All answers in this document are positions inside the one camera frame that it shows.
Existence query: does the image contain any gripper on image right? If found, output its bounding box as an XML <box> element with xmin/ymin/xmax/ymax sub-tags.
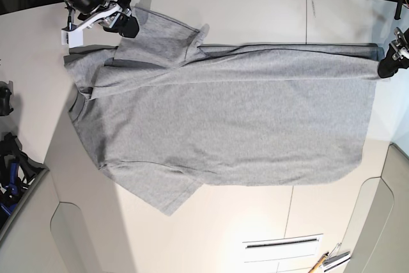
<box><xmin>378</xmin><ymin>27</ymin><xmax>409</xmax><ymax>78</ymax></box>

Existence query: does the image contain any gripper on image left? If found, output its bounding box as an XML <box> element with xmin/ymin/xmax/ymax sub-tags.
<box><xmin>63</xmin><ymin>0</ymin><xmax>139</xmax><ymax>38</ymax></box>

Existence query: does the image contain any grey T-shirt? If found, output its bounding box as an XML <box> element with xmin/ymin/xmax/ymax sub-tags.
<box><xmin>65</xmin><ymin>8</ymin><xmax>383</xmax><ymax>215</ymax></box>

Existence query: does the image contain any black device at left edge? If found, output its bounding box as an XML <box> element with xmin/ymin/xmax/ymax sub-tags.
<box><xmin>0</xmin><ymin>82</ymin><xmax>13</xmax><ymax>117</ymax></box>

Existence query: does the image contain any black and blue clamp pile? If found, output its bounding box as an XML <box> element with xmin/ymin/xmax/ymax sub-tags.
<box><xmin>1</xmin><ymin>132</ymin><xmax>47</xmax><ymax>227</ymax></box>

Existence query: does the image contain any white slotted grommet plate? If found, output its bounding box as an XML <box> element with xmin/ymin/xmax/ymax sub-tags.
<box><xmin>242</xmin><ymin>234</ymin><xmax>323</xmax><ymax>263</ymax></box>

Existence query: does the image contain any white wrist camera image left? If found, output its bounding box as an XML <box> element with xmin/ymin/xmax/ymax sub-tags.
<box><xmin>61</xmin><ymin>29</ymin><xmax>84</xmax><ymax>49</ymax></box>

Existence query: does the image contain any wooden handled tool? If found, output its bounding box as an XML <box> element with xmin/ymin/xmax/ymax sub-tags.
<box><xmin>309</xmin><ymin>253</ymin><xmax>329</xmax><ymax>273</ymax></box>

